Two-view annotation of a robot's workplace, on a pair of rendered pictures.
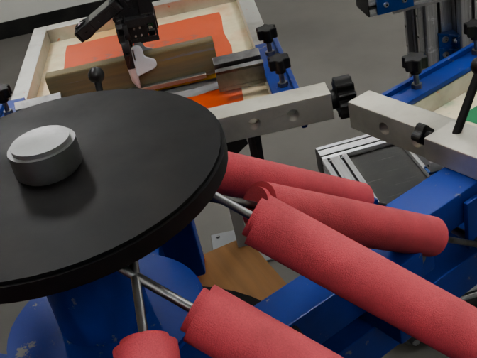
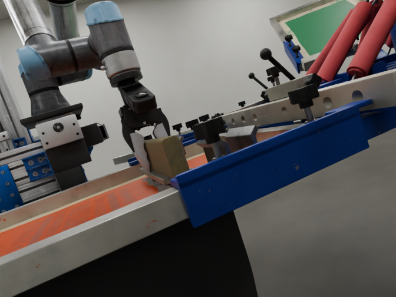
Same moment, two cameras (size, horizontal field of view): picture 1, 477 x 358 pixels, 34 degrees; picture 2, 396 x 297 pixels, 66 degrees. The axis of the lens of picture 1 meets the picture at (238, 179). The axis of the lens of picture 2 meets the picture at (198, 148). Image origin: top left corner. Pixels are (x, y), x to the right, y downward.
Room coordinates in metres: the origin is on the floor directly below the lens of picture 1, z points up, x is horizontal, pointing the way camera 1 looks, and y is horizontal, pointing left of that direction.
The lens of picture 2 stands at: (1.65, 0.82, 1.07)
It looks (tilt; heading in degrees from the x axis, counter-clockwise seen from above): 6 degrees down; 252
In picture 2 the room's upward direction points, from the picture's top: 19 degrees counter-clockwise
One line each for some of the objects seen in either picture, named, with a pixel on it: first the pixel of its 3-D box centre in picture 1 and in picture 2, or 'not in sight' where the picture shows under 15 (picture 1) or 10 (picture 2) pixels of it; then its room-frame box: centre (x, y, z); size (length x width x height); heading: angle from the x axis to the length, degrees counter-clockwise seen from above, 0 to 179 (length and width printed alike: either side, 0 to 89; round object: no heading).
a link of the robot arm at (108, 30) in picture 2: not in sight; (108, 32); (1.54, 0.13, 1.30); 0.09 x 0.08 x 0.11; 97
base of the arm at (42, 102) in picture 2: not in sight; (48, 102); (1.75, -0.54, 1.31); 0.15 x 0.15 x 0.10
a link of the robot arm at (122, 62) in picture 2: not in sight; (121, 68); (1.54, 0.14, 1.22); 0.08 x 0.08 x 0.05
